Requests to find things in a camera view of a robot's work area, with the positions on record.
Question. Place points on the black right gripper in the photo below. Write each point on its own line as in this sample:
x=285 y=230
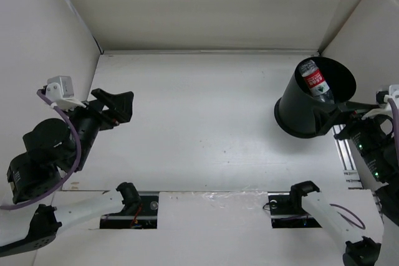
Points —
x=326 y=116

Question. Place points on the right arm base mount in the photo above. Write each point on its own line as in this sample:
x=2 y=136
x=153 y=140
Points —
x=284 y=215

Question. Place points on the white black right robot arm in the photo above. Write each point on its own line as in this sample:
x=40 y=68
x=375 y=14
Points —
x=356 y=248

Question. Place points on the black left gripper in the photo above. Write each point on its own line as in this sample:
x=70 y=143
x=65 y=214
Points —
x=121 y=111

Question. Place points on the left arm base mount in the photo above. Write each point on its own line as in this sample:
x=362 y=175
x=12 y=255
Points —
x=143 y=217

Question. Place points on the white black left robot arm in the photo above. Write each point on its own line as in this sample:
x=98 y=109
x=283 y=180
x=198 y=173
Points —
x=56 y=149

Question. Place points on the clear bottle red label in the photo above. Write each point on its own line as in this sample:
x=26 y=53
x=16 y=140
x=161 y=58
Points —
x=316 y=82

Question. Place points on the black round bin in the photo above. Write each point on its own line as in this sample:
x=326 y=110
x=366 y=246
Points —
x=293 y=112

